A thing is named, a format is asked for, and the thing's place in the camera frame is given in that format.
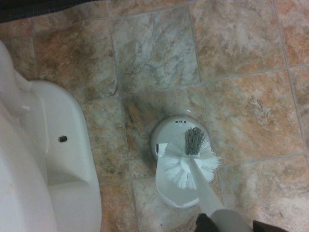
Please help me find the white toilet brush holder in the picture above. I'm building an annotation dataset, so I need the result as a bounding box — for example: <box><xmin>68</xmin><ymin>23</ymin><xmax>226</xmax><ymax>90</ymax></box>
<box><xmin>151</xmin><ymin>115</ymin><xmax>212</xmax><ymax>208</ymax></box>

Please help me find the black rubber baseboard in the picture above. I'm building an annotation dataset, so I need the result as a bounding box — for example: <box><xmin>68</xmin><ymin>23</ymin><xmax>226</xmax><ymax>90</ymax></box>
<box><xmin>0</xmin><ymin>0</ymin><xmax>109</xmax><ymax>24</ymax></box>

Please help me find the white toilet bowl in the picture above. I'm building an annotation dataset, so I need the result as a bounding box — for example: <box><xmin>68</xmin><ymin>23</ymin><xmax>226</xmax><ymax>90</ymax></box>
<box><xmin>0</xmin><ymin>40</ymin><xmax>102</xmax><ymax>232</ymax></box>

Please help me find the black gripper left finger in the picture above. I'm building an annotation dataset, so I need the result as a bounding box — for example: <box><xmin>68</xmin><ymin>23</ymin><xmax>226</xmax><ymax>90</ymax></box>
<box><xmin>195</xmin><ymin>212</ymin><xmax>219</xmax><ymax>232</ymax></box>

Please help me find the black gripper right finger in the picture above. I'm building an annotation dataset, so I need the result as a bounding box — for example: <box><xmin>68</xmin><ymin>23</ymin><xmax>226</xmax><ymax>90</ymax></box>
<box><xmin>252</xmin><ymin>219</ymin><xmax>289</xmax><ymax>232</ymax></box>

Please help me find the white toilet brush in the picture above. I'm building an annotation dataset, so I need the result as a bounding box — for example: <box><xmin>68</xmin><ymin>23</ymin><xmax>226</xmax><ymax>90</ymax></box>
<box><xmin>163</xmin><ymin>127</ymin><xmax>253</xmax><ymax>232</ymax></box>

